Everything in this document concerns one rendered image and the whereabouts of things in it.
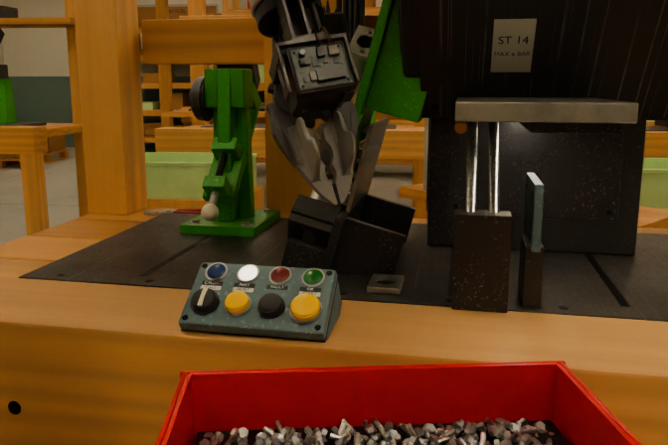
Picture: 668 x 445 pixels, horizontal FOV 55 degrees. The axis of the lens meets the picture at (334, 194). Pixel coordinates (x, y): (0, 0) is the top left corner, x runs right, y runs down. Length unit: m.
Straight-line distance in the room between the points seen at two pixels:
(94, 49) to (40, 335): 0.74
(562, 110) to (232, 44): 0.85
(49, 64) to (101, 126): 11.11
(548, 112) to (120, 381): 0.50
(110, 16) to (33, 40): 11.28
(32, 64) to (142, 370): 12.01
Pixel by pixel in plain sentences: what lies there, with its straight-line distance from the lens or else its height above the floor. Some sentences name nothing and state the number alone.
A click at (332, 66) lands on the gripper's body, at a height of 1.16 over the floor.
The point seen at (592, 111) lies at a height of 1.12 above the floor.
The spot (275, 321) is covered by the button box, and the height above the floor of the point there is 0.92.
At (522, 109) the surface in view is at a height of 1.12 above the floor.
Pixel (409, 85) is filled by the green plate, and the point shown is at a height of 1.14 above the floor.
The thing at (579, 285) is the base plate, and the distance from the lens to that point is 0.85.
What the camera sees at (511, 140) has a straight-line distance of 0.96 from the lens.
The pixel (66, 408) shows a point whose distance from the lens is 0.76.
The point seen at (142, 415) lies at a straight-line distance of 0.72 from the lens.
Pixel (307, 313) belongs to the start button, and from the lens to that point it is 0.62.
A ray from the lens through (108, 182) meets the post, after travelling 1.37.
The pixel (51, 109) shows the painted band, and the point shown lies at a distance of 12.48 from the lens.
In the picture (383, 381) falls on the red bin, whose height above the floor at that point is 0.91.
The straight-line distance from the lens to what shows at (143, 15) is 11.70.
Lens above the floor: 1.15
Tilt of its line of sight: 10 degrees down
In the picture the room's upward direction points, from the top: straight up
